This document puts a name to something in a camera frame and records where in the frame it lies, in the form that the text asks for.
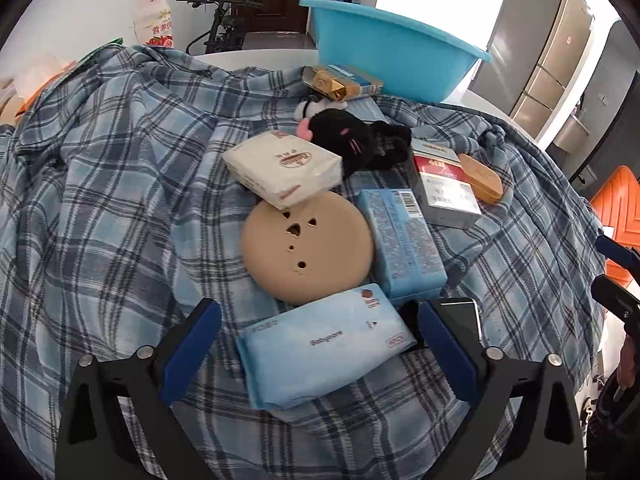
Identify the black electric bike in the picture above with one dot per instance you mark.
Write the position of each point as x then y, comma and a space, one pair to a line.
225, 25

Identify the light blue wet wipes pack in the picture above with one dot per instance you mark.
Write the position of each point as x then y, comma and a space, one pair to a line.
320, 345

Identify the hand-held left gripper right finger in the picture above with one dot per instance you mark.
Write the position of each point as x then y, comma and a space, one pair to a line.
445, 355

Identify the white drink bottle red cap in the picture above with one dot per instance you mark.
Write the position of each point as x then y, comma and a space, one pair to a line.
152, 20

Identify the black flat device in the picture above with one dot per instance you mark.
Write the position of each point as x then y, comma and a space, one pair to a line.
457, 317

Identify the red white silver box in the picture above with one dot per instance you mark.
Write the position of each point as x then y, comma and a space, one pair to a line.
445, 185

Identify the green container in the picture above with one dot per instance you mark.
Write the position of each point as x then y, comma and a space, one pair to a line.
102, 50

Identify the silver refrigerator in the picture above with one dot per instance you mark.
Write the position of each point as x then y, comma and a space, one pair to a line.
540, 50

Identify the blue plaid cloth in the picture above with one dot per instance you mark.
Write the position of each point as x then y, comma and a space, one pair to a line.
125, 210

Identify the beige round disc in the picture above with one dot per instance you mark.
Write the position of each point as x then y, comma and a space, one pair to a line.
320, 255

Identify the orange chair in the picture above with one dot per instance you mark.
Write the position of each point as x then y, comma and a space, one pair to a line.
620, 200

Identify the black plush toy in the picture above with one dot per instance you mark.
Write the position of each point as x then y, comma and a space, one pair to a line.
345, 135

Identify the person's dark striped clothing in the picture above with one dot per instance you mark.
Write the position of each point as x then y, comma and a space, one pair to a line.
612, 430

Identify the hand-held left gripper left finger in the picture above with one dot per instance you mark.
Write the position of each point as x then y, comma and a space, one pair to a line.
192, 345

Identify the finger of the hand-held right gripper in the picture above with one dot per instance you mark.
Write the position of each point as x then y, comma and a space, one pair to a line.
620, 255
615, 297

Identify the blue plastic basin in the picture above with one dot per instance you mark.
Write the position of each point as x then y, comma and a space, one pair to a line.
390, 60

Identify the grey blue flat box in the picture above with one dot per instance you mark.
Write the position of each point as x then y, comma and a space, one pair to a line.
367, 109

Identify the white tissue pack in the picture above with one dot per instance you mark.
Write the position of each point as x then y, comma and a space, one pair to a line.
280, 165

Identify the light blue barcode tissue pack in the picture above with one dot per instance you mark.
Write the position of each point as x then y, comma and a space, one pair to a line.
405, 245

